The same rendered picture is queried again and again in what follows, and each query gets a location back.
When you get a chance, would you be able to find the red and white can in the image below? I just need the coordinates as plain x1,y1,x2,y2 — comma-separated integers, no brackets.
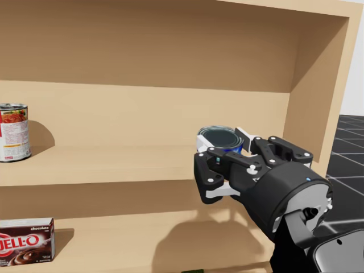
0,103,32,163

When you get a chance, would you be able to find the brown carton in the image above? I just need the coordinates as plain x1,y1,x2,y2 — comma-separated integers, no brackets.
0,217,55,267

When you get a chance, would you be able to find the pale wooden shelf unit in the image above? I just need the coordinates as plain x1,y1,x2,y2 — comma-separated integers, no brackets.
0,0,364,273

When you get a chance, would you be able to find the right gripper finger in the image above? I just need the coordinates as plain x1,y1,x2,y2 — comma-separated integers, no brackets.
234,127,314,171
193,133,263,205

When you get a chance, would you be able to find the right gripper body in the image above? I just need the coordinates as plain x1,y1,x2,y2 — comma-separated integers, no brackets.
227,163,333,242

